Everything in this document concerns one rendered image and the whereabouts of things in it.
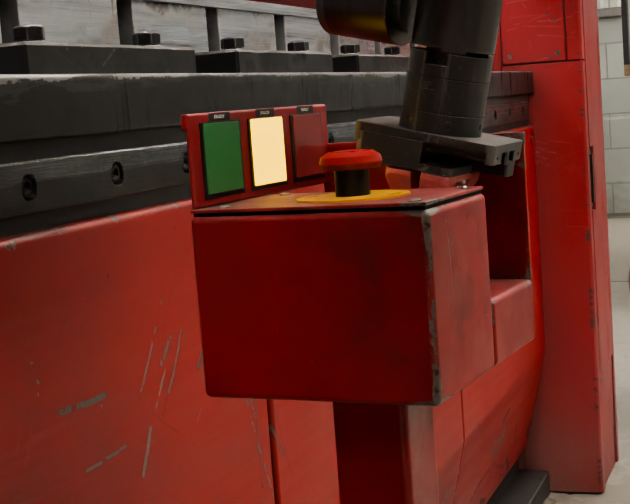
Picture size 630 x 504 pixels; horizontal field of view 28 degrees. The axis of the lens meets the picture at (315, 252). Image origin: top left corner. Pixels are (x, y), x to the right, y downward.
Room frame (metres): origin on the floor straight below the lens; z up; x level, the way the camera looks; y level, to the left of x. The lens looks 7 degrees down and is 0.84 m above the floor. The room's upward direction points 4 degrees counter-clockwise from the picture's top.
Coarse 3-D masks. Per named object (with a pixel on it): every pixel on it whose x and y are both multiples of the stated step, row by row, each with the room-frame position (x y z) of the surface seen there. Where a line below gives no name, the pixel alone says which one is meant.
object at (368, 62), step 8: (336, 56) 1.74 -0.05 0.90; (344, 56) 1.73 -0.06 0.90; (352, 56) 1.73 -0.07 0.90; (360, 56) 1.74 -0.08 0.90; (368, 56) 1.77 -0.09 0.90; (376, 56) 1.80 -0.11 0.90; (384, 56) 1.84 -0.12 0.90; (392, 56) 1.88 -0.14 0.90; (400, 56) 1.91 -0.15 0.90; (408, 56) 1.96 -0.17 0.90; (336, 64) 1.74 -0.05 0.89; (344, 64) 1.73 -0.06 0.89; (352, 64) 1.73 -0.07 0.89; (360, 64) 1.73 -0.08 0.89; (368, 64) 1.77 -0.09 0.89; (376, 64) 1.80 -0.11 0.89; (384, 64) 1.84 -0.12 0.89; (392, 64) 1.87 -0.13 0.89; (400, 64) 1.91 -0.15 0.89
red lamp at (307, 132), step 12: (300, 120) 0.91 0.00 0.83; (312, 120) 0.93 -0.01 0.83; (300, 132) 0.91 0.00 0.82; (312, 132) 0.93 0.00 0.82; (300, 144) 0.91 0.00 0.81; (312, 144) 0.93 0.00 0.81; (300, 156) 0.91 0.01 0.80; (312, 156) 0.93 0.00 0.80; (300, 168) 0.91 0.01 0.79; (312, 168) 0.92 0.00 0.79
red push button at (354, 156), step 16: (320, 160) 0.78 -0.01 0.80; (336, 160) 0.77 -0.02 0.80; (352, 160) 0.77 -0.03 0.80; (368, 160) 0.77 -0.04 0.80; (336, 176) 0.78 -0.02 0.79; (352, 176) 0.78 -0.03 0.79; (368, 176) 0.78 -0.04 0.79; (336, 192) 0.78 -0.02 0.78; (352, 192) 0.78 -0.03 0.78; (368, 192) 0.78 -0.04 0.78
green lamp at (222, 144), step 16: (208, 128) 0.80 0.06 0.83; (224, 128) 0.81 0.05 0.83; (208, 144) 0.79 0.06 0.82; (224, 144) 0.81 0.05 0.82; (240, 144) 0.83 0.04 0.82; (208, 160) 0.79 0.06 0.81; (224, 160) 0.81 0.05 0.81; (240, 160) 0.83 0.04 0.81; (208, 176) 0.79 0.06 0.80; (224, 176) 0.81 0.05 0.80; (240, 176) 0.83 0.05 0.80; (208, 192) 0.79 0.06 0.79
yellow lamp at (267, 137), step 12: (252, 120) 0.85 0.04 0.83; (264, 120) 0.86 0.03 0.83; (276, 120) 0.88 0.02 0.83; (252, 132) 0.85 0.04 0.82; (264, 132) 0.86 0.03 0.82; (276, 132) 0.88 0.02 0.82; (252, 144) 0.85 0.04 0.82; (264, 144) 0.86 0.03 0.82; (276, 144) 0.88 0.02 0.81; (264, 156) 0.86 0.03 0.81; (276, 156) 0.88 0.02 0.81; (264, 168) 0.86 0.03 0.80; (276, 168) 0.87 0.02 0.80; (264, 180) 0.86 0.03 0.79; (276, 180) 0.87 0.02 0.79
